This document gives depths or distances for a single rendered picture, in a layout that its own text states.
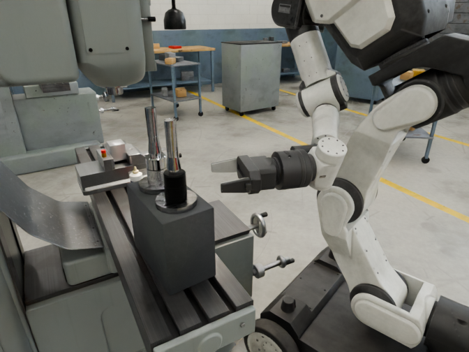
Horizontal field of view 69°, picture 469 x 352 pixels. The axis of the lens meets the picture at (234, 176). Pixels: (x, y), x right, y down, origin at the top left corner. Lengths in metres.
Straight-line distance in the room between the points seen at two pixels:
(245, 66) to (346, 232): 4.62
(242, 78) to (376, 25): 4.68
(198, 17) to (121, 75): 7.29
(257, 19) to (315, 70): 8.01
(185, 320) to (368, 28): 0.75
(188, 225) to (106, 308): 0.63
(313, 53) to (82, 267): 0.93
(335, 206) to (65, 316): 0.89
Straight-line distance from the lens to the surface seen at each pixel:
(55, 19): 0.97
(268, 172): 0.73
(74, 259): 1.17
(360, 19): 0.91
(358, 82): 6.96
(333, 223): 1.06
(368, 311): 1.18
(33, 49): 0.97
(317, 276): 1.41
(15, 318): 1.21
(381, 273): 1.18
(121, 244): 0.99
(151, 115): 0.77
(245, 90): 5.57
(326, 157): 0.77
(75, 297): 1.23
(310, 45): 1.05
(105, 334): 1.37
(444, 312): 1.18
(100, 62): 1.01
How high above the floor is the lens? 1.50
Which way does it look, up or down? 25 degrees down
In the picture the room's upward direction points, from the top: straight up
